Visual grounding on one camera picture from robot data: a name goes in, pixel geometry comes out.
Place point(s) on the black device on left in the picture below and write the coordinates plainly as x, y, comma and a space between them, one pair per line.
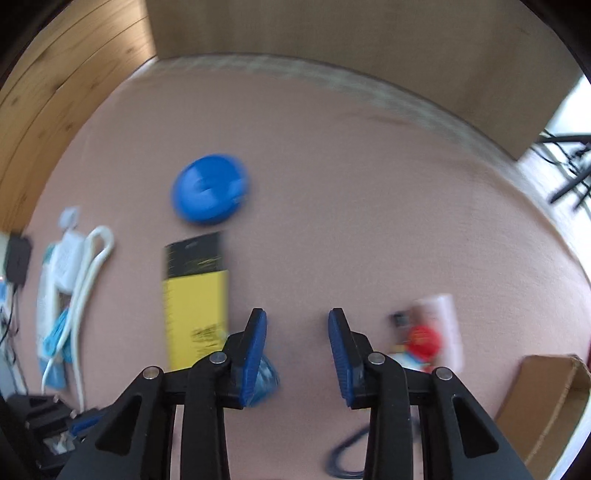
17, 259

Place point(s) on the cardboard box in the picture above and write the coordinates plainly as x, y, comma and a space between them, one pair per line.
546, 413

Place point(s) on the white power adapter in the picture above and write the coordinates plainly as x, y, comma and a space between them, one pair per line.
66, 260

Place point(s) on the small white plastic cap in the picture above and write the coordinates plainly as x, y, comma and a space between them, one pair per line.
69, 218

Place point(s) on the teal clothes peg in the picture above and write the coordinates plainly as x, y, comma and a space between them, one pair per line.
57, 356

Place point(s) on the blue round container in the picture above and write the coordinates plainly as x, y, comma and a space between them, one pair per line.
210, 190

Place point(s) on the white tube blue cap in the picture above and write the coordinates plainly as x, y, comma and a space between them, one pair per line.
47, 304

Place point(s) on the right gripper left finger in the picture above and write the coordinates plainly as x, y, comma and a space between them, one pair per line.
245, 351

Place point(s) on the wooden headboard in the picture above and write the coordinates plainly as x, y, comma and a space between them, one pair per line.
494, 64

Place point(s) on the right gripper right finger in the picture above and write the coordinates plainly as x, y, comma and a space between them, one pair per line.
350, 349

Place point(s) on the black tripod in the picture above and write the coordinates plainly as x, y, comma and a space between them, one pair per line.
570, 154

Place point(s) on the white red printed cup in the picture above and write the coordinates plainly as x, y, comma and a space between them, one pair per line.
428, 335

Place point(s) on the yellow black notebook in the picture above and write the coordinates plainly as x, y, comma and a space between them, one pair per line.
195, 299

